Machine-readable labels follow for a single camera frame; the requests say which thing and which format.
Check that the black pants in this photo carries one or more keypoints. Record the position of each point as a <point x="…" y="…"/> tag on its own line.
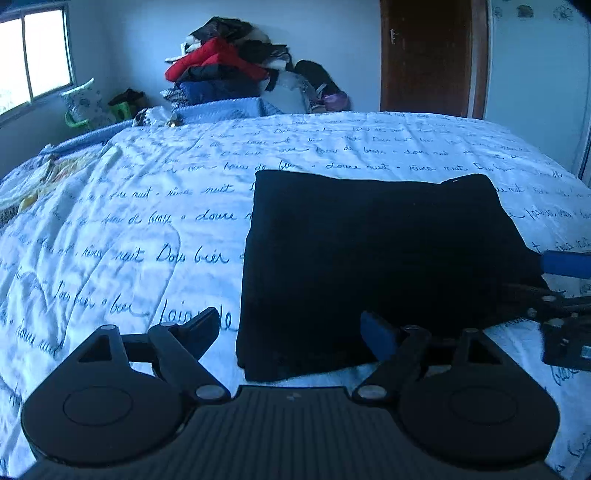
<point x="378" y="263"/>

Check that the floral patterned pillow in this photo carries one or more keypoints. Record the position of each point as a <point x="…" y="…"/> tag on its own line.
<point x="85" y="101"/>

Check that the brown wooden door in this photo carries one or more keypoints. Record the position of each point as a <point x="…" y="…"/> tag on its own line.
<point x="429" y="55"/>

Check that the pile of clothes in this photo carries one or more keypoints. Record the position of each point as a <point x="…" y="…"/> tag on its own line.
<point x="221" y="64"/>

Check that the purple bag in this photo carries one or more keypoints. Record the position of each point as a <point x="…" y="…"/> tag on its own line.
<point x="335" y="100"/>

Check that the blue bed sheet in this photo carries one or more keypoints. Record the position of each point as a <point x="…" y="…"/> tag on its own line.
<point x="221" y="110"/>

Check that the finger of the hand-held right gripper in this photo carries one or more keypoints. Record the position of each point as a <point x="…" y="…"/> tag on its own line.
<point x="554" y="307"/>
<point x="565" y="265"/>

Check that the green plastic chair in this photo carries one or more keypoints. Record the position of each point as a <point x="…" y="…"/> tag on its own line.
<point x="122" y="110"/>

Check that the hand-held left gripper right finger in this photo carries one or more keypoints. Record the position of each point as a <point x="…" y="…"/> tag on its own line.
<point x="376" y="332"/>

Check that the yellow patterned cloth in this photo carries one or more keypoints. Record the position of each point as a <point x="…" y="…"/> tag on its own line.
<point x="41" y="180"/>

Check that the white script-printed blanket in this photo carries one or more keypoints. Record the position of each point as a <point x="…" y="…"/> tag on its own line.
<point x="138" y="221"/>

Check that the white wardrobe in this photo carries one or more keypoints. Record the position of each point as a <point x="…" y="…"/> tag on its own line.
<point x="531" y="69"/>

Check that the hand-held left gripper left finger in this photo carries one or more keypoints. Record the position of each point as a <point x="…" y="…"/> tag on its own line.
<point x="203" y="325"/>

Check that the window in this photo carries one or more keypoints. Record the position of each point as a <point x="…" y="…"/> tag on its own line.
<point x="37" y="50"/>

